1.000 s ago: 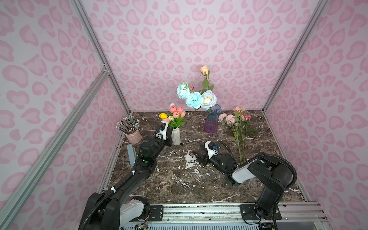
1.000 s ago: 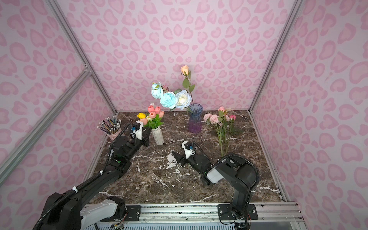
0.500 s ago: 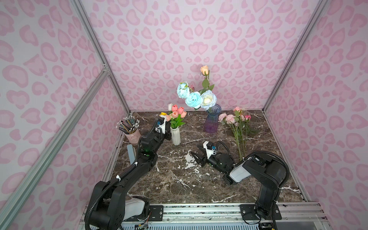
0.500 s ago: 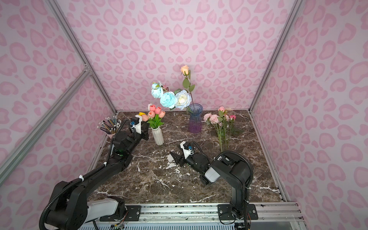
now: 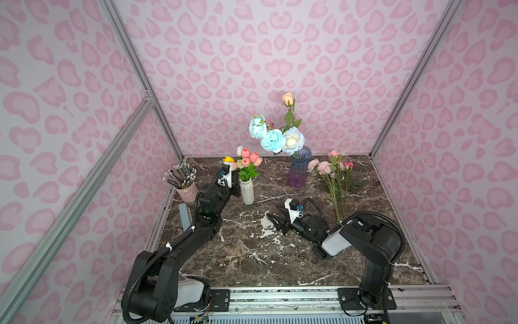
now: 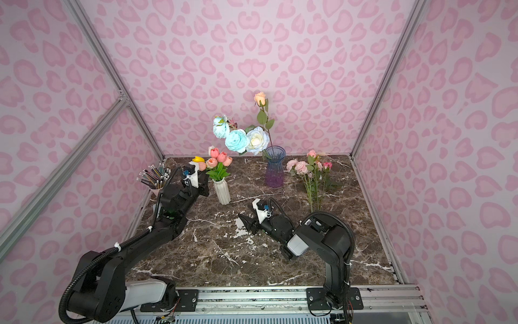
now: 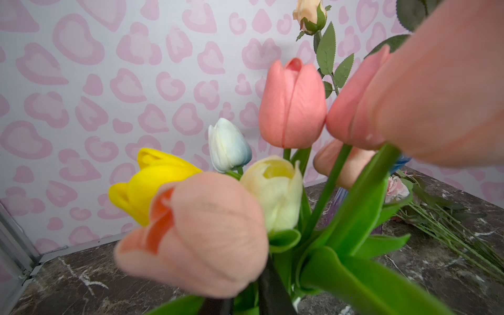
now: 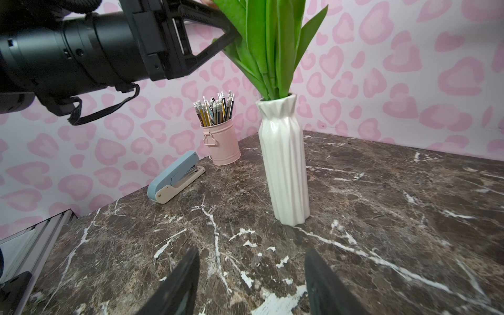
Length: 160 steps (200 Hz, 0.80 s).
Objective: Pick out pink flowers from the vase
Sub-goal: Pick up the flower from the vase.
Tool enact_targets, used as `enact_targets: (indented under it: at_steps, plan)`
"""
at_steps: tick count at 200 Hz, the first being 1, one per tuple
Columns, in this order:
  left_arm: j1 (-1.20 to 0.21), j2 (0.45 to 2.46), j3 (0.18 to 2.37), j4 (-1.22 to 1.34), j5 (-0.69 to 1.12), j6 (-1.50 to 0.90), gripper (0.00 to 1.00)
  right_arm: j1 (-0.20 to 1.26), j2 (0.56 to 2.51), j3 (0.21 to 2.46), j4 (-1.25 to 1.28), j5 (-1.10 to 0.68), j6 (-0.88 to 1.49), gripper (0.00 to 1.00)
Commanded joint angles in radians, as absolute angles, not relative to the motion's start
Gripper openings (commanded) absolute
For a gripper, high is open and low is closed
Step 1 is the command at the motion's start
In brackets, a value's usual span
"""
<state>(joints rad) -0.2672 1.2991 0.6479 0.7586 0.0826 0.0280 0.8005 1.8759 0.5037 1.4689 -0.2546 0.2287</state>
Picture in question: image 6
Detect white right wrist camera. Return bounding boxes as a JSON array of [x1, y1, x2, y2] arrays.
[[252, 198, 272, 224]]

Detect small pink twin rose stem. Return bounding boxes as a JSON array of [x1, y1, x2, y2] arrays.
[[286, 159, 316, 212]]

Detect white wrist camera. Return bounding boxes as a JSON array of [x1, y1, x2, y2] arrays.
[[252, 198, 272, 224], [182, 161, 200, 188]]

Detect purple glass vase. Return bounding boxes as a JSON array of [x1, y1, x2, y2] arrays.
[[265, 146, 286, 188]]

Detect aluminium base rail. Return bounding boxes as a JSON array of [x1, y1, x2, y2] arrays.
[[74, 285, 432, 324]]

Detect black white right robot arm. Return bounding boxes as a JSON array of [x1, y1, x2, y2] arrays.
[[239, 198, 363, 323]]

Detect magenta rose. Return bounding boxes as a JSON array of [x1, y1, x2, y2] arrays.
[[322, 162, 339, 192]]

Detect tulip bunch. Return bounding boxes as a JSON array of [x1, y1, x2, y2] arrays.
[[192, 146, 233, 182]]

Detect salmon pink rose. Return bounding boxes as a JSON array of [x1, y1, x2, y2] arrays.
[[306, 150, 320, 212]]

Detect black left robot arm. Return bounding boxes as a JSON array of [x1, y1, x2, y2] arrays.
[[58, 161, 209, 323]]

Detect pink pen cup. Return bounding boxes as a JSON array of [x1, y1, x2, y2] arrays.
[[150, 184, 162, 197]]

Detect yellow peach rose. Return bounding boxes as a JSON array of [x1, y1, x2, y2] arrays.
[[254, 92, 275, 146]]

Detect white rose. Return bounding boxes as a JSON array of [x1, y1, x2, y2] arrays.
[[246, 126, 270, 155]]

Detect white ribbed vase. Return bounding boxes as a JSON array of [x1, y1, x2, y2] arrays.
[[214, 179, 231, 205]]

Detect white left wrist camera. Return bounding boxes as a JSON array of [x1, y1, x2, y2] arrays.
[[182, 161, 200, 188]]

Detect light pink double peony stem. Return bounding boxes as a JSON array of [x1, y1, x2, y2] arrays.
[[308, 160, 323, 206]]

